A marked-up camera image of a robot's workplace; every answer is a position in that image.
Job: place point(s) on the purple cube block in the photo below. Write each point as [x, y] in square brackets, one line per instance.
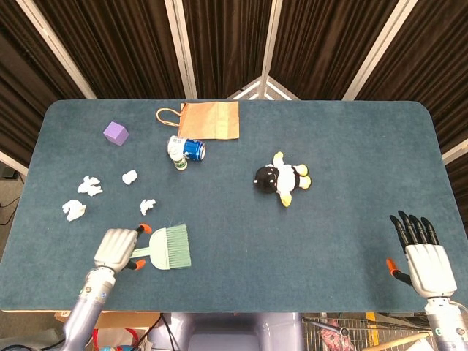
[115, 133]

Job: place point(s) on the dark brown curtain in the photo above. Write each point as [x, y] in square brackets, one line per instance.
[120, 44]

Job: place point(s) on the white metal frame post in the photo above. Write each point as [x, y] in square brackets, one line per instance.
[181, 47]
[58, 51]
[268, 40]
[376, 47]

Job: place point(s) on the lavender robot torso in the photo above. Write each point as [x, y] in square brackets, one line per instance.
[226, 331]

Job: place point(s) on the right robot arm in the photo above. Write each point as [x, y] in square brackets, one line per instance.
[444, 325]

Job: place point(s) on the white bottle green label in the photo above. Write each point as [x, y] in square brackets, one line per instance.
[176, 146]

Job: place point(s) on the white paper piece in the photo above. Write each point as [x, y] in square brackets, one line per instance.
[74, 209]
[129, 177]
[147, 205]
[89, 185]

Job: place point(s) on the blue felt table mat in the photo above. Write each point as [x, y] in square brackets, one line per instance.
[329, 237]

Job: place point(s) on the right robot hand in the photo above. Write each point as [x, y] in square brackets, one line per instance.
[429, 268]

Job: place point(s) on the grey cloth bundle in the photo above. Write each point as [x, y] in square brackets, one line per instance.
[33, 340]

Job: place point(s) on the wooden stick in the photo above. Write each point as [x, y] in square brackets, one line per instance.
[402, 340]

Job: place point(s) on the brown paper bag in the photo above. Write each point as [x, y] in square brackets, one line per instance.
[210, 120]

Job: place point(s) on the black white penguin plush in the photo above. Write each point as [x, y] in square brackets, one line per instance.
[278, 179]

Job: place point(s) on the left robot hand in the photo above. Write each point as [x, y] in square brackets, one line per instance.
[115, 248]

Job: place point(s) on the brown cardboard box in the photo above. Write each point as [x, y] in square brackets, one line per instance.
[124, 319]

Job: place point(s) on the white hand brush green bristles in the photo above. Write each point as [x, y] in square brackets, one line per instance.
[170, 246]

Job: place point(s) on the white triangular frame foot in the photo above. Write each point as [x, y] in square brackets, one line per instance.
[252, 89]

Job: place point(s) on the blue drink can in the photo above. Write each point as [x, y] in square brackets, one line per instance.
[194, 150]

